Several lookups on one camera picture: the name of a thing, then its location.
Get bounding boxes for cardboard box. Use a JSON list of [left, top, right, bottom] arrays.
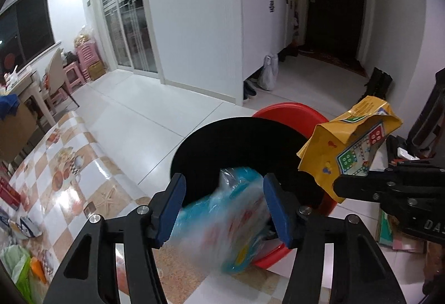
[[0, 104, 38, 164]]

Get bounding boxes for white plastic bag on floor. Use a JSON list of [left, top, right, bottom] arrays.
[[257, 55, 278, 91]]

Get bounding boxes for red gift box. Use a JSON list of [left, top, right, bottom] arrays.
[[0, 176, 21, 210]]

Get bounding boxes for dark window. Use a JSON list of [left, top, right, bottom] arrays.
[[0, 0, 55, 74]]

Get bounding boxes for red plastic stool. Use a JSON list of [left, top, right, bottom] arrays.
[[253, 102, 328, 278]]

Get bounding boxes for white shoe cabinet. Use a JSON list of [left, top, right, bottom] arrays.
[[241, 0, 293, 80]]

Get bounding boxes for green plastic bag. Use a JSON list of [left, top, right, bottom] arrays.
[[1, 244, 33, 303]]

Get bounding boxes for black boots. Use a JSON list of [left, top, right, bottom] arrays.
[[357, 67, 393, 102]]

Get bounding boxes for blue cloth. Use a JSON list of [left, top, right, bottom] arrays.
[[0, 94, 20, 121]]

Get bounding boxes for pink plastic stools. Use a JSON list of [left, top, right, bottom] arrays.
[[64, 41, 106, 89]]

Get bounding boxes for glass sliding door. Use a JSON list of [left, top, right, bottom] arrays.
[[100, 0, 159, 75]]

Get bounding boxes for blue transparent snack bag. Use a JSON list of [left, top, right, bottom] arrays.
[[170, 168, 271, 274]]

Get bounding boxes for yellow board game box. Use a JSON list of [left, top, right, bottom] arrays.
[[297, 96, 403, 203]]

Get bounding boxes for black round trash bin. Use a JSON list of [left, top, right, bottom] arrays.
[[170, 116, 335, 216]]

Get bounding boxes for beige dining chair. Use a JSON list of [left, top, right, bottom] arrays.
[[44, 48, 79, 107]]

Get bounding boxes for small brown box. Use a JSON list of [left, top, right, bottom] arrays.
[[83, 202, 97, 219]]

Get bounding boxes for dark entrance door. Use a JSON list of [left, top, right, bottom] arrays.
[[304, 0, 366, 75]]

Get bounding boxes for white dining table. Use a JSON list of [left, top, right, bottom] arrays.
[[5, 70, 56, 127]]

